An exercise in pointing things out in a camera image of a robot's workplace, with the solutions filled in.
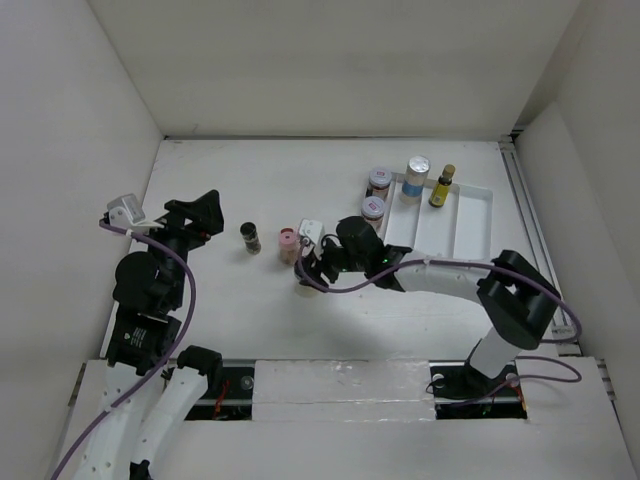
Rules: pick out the yellow label bottle cork cap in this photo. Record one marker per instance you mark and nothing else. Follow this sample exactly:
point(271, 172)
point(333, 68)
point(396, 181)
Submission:
point(442, 187)

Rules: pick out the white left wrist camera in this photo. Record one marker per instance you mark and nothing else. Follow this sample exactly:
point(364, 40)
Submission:
point(126, 213)

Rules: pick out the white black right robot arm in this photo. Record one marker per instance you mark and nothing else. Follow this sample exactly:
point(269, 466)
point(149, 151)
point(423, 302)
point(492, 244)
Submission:
point(518, 301)

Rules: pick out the pink lid spice jar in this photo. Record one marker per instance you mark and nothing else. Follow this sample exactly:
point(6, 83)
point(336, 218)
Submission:
point(289, 245)

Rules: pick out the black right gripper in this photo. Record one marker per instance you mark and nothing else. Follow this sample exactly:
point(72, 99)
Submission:
point(312, 267)

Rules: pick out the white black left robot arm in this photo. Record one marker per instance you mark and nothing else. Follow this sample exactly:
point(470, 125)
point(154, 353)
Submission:
point(150, 386)

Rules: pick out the black lid white powder jar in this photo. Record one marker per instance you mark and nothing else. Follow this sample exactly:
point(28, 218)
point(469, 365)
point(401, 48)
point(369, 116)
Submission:
point(306, 291)

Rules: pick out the white lid brown sauce jar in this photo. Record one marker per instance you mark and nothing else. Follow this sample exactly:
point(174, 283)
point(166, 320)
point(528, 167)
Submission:
point(379, 181)

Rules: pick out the black pepper grinder bottle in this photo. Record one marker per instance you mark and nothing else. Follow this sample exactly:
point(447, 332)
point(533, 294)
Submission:
point(248, 231)

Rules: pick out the blue label silver lid jar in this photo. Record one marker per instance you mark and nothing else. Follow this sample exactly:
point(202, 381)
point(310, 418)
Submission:
point(417, 171)

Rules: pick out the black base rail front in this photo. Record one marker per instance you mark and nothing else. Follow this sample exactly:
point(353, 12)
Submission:
point(345, 391)

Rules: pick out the aluminium rail right edge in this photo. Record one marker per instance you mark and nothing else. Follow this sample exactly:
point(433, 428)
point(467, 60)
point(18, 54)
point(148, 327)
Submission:
point(562, 327)

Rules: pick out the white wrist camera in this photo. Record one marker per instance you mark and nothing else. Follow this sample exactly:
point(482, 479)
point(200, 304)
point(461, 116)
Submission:
point(126, 213)
point(310, 234)

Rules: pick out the white divided organizer tray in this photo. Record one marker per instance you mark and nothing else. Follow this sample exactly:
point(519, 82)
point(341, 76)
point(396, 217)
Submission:
point(460, 229)

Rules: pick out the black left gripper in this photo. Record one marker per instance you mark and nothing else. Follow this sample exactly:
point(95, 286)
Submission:
point(205, 211)

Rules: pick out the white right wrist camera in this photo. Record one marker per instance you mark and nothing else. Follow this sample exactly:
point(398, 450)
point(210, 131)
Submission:
point(310, 234)

